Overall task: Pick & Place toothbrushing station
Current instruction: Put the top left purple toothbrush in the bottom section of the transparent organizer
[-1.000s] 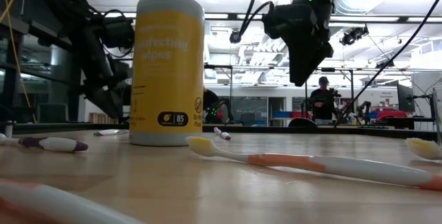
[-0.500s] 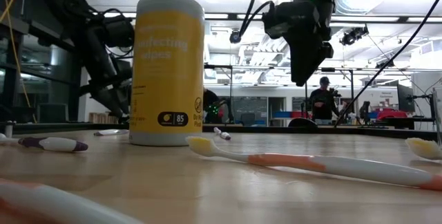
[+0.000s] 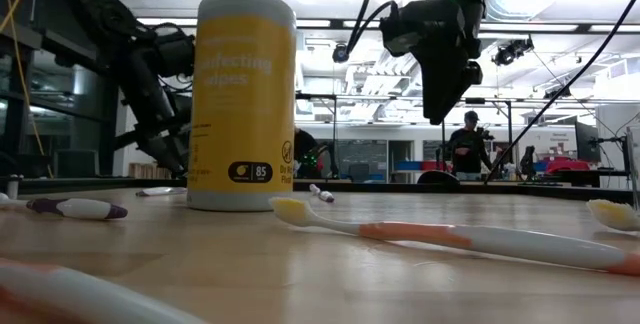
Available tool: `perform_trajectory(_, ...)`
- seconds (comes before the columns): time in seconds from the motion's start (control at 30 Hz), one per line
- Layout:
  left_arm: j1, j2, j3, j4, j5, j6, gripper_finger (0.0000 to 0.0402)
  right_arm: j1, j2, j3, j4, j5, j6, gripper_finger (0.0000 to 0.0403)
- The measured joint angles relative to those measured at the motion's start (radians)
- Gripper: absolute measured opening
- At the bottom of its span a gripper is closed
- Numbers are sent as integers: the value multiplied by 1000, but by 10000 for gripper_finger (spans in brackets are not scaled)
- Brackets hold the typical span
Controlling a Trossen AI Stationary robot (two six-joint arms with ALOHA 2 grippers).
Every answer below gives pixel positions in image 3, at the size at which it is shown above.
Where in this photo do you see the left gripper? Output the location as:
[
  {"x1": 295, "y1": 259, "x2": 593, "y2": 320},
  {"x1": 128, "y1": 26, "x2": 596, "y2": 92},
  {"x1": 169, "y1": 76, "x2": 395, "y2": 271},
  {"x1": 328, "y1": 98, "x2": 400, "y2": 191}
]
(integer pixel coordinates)
[{"x1": 113, "y1": 108, "x2": 192, "y2": 178}]

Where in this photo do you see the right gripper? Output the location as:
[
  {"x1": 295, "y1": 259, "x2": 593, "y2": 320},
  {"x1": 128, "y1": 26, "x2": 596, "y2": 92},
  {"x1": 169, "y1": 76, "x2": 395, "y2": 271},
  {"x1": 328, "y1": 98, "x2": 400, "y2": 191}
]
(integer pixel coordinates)
[{"x1": 410, "y1": 0, "x2": 486, "y2": 127}]

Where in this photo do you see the orange and white toothbrush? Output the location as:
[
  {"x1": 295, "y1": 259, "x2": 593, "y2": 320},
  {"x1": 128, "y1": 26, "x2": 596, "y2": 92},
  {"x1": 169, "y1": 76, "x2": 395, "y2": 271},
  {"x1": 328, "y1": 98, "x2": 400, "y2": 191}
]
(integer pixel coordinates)
[
  {"x1": 0, "y1": 257, "x2": 209, "y2": 324},
  {"x1": 586, "y1": 198, "x2": 640, "y2": 233},
  {"x1": 268, "y1": 195, "x2": 640, "y2": 278}
]

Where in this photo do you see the monitor on black arm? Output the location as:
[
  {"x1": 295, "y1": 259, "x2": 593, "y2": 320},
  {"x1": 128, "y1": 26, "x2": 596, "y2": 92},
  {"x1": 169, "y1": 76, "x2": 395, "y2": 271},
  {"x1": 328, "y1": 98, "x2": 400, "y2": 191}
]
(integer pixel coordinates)
[{"x1": 573, "y1": 120, "x2": 602, "y2": 165}]

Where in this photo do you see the wooden crate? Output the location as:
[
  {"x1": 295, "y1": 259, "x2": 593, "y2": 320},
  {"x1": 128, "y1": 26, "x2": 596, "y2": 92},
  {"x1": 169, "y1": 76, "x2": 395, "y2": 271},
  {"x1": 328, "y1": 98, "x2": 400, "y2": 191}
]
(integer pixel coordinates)
[{"x1": 128, "y1": 162, "x2": 166, "y2": 181}]

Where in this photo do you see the person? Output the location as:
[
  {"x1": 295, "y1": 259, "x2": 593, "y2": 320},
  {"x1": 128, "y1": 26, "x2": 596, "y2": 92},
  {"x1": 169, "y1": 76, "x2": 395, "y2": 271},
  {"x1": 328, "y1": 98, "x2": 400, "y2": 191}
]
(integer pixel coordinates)
[
  {"x1": 447, "y1": 110, "x2": 494, "y2": 182},
  {"x1": 293, "y1": 127, "x2": 322, "y2": 180}
]

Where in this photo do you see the large black spotlight cluster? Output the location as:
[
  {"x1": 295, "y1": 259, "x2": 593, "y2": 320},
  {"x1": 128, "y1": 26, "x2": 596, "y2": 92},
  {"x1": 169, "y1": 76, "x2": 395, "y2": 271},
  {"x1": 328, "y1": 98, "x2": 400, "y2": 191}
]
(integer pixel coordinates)
[{"x1": 491, "y1": 37, "x2": 536, "y2": 68}]

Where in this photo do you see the yellow disinfecting wipes canister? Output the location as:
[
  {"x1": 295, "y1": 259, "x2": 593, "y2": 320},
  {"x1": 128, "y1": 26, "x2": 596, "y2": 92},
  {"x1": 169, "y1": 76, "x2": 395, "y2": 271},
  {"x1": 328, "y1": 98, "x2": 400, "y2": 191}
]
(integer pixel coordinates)
[{"x1": 186, "y1": 0, "x2": 299, "y2": 213}]

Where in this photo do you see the grey rectangular panel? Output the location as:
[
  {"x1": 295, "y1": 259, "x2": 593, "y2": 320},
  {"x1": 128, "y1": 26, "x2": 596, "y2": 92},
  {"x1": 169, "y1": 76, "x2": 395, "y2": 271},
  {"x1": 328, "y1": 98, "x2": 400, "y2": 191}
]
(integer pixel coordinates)
[{"x1": 52, "y1": 148, "x2": 102, "y2": 180}]

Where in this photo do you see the long horizontal rig crossbar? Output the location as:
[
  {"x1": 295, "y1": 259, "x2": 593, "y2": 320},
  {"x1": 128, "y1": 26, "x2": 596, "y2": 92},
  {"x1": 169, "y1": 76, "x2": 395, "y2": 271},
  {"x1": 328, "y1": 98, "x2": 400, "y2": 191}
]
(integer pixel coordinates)
[{"x1": 134, "y1": 16, "x2": 640, "y2": 35}]

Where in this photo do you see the small black spotlight cluster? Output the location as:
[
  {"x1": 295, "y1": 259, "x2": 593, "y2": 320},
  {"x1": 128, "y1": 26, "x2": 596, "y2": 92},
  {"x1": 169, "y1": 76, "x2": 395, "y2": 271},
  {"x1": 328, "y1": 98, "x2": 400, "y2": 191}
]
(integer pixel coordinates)
[{"x1": 543, "y1": 83, "x2": 574, "y2": 101}]

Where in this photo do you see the red background object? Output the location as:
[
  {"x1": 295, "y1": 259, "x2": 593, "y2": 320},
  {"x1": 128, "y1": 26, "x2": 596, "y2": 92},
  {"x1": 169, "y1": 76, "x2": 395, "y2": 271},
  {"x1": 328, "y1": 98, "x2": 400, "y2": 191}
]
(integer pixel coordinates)
[{"x1": 544, "y1": 157, "x2": 592, "y2": 176}]

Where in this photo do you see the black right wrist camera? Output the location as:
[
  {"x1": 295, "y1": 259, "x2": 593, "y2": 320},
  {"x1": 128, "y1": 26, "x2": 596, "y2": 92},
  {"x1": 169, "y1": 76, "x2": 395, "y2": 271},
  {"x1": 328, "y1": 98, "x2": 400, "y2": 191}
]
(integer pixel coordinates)
[{"x1": 378, "y1": 11, "x2": 417, "y2": 59}]

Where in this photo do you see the black background workstation frame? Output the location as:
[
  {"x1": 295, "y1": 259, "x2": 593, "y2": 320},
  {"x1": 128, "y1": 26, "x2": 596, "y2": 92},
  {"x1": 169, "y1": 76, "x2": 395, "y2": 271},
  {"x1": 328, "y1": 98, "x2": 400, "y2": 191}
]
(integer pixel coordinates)
[{"x1": 294, "y1": 92, "x2": 515, "y2": 181}]

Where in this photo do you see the black round hanging camera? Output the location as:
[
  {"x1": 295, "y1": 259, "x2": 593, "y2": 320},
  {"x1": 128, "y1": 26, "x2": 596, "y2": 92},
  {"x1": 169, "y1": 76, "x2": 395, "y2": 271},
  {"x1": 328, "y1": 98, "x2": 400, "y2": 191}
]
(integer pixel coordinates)
[{"x1": 331, "y1": 42, "x2": 351, "y2": 64}]

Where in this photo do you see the black aluminium table frame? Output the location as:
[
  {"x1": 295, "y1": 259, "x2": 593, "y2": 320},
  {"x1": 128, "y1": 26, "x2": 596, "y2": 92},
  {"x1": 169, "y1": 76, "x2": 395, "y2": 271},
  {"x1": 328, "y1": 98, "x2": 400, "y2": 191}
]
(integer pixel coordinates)
[{"x1": 0, "y1": 175, "x2": 640, "y2": 205}]

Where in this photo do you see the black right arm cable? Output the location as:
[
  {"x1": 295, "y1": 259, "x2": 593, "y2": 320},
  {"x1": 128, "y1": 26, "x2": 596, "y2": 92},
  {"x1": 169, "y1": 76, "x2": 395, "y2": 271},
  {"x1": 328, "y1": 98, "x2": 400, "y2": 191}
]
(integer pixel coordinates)
[{"x1": 486, "y1": 0, "x2": 640, "y2": 184}]

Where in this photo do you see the small grey post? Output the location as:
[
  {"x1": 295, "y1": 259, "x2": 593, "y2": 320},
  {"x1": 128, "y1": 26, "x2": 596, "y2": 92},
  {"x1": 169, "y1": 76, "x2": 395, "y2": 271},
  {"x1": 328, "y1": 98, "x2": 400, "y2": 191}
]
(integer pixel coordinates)
[{"x1": 3, "y1": 173, "x2": 22, "y2": 201}]

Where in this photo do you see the thin yellow cord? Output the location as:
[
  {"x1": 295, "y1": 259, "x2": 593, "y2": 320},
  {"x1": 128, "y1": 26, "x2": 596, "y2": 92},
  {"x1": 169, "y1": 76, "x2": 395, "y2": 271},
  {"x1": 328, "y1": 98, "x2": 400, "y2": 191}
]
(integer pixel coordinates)
[{"x1": 0, "y1": 0, "x2": 54, "y2": 179}]

